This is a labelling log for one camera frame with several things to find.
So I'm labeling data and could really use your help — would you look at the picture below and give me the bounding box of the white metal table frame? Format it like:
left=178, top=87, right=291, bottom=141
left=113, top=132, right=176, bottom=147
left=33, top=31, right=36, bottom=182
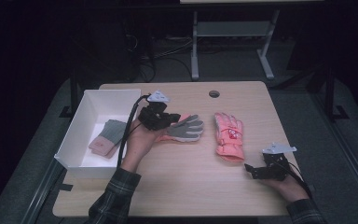
left=190, top=8, right=282, bottom=82

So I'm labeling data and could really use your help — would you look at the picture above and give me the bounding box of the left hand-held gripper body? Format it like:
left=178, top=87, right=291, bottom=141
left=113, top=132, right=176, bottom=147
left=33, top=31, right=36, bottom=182
left=137, top=90, right=181, bottom=132

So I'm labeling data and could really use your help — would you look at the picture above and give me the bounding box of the aluminium floor rail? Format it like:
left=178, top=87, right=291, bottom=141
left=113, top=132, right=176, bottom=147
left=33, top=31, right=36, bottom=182
left=20, top=158, right=67, bottom=224
left=309, top=91, right=358, bottom=207

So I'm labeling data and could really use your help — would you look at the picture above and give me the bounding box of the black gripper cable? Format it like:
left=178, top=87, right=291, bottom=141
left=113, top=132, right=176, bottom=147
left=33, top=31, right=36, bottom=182
left=117, top=94, right=151, bottom=169
left=280, top=160, right=314, bottom=200

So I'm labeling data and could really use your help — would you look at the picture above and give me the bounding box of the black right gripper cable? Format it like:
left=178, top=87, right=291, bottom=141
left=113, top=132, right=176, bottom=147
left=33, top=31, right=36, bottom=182
left=280, top=160, right=314, bottom=200

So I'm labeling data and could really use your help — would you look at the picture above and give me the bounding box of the black metal stand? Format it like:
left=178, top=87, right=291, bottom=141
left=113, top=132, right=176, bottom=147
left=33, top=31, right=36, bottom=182
left=59, top=70, right=80, bottom=119
left=322, top=59, right=351, bottom=123

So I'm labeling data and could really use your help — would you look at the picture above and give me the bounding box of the bundle of floor cables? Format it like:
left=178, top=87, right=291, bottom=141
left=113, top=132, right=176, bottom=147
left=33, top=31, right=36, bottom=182
left=126, top=33, right=194, bottom=83

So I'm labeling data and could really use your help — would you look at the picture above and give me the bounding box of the pink and grey knit glove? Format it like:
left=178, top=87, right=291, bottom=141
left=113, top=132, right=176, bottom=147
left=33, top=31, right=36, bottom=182
left=90, top=143, right=121, bottom=160
left=88, top=119, right=129, bottom=154

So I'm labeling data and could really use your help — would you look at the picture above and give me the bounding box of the person's left hand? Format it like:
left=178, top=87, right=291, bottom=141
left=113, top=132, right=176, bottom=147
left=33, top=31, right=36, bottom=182
left=120, top=119, right=166, bottom=173

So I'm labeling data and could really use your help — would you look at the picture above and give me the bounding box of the person's right hand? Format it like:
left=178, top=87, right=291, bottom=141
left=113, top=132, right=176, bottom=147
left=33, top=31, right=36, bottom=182
left=260, top=162, right=310, bottom=203

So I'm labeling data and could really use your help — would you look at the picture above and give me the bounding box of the white rectangular box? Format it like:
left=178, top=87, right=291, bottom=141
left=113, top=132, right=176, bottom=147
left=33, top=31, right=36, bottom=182
left=53, top=89, right=142, bottom=180

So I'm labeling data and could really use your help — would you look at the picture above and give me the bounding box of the pink glove with grey palm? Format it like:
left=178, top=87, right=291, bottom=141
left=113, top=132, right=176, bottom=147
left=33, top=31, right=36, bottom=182
left=155, top=113, right=206, bottom=144

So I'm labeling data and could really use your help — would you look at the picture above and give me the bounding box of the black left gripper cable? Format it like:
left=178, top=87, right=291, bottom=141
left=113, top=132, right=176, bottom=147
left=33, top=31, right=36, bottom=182
left=117, top=94, right=151, bottom=169

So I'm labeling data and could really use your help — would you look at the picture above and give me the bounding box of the pink padded ski glove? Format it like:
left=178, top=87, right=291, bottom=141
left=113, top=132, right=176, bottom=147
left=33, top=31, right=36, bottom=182
left=213, top=111, right=246, bottom=163

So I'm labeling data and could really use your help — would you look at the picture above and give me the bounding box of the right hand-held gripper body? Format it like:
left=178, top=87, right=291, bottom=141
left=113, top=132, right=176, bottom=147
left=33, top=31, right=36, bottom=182
left=252, top=141, right=298, bottom=182

